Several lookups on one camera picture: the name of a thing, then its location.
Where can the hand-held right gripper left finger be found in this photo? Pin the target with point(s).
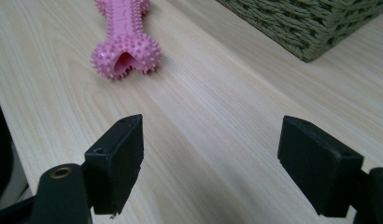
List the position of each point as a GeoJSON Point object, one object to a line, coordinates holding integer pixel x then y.
{"type": "Point", "coordinates": [115, 168]}

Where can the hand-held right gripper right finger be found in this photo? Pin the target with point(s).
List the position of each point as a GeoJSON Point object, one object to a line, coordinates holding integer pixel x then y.
{"type": "Point", "coordinates": [317, 168]}

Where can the pink spiky bone toy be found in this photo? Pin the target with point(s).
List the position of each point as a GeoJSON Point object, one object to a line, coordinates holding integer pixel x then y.
{"type": "Point", "coordinates": [125, 43]}

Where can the green woven basket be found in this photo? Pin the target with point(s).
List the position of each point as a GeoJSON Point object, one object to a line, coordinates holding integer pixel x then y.
{"type": "Point", "coordinates": [304, 25]}

